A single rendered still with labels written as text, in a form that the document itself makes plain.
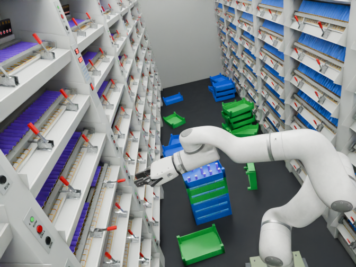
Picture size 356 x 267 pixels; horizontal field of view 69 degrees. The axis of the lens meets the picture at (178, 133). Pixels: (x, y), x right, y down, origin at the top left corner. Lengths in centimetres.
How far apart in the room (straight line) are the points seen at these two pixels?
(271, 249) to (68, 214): 73
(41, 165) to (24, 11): 63
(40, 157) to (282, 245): 89
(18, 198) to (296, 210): 85
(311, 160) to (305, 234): 132
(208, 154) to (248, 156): 14
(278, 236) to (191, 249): 105
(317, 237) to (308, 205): 114
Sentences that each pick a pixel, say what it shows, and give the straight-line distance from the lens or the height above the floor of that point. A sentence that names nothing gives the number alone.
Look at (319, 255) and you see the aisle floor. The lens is 206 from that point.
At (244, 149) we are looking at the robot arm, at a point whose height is 119.
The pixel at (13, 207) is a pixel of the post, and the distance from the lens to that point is 67.
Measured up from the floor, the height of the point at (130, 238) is 59.
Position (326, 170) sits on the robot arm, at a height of 114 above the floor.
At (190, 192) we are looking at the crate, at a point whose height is 36.
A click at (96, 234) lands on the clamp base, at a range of 107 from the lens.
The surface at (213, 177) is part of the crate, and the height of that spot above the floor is 43.
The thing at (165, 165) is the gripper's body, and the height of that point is 112.
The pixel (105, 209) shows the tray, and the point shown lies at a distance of 116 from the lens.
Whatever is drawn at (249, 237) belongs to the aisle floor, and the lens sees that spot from 210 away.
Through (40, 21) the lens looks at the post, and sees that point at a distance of 119.
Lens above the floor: 169
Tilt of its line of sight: 30 degrees down
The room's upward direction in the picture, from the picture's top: 15 degrees counter-clockwise
